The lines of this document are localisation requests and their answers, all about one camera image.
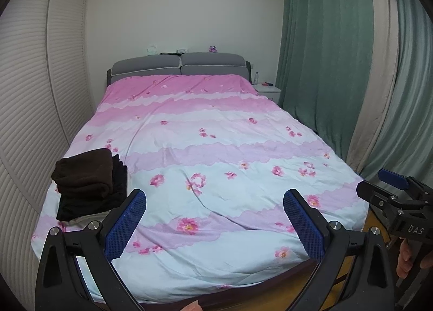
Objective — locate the beige curtain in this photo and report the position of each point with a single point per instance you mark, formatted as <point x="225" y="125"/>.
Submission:
<point x="381" y="81"/>

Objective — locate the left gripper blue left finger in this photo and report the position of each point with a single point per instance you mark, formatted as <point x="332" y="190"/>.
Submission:
<point x="60" y="283"/>

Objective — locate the black folded garment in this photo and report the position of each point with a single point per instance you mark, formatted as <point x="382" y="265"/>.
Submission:
<point x="73" y="209"/>

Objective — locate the white louvered wardrobe door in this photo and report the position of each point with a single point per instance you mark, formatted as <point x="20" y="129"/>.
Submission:
<point x="45" y="100"/>

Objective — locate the person's right hand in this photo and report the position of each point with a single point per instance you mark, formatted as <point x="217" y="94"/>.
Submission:
<point x="405" y="260"/>

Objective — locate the dark brown pants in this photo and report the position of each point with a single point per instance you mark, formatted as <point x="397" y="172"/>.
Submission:
<point x="86" y="175"/>

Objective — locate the white bedside table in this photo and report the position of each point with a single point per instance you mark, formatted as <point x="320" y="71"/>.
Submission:
<point x="270" y="92"/>

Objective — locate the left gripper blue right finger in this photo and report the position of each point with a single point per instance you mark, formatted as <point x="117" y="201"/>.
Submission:
<point x="358" y="259"/>

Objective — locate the grey padded headboard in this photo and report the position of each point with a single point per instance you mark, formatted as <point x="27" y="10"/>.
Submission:
<point x="187" y="64"/>

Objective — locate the pink floral bed cover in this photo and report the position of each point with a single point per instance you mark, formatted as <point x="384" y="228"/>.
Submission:
<point x="214" y="159"/>

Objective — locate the green curtain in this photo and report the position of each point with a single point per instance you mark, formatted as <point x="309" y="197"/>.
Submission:
<point x="324" y="65"/>

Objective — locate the person's left hand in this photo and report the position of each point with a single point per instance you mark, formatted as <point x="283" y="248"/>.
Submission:
<point x="194" y="306"/>

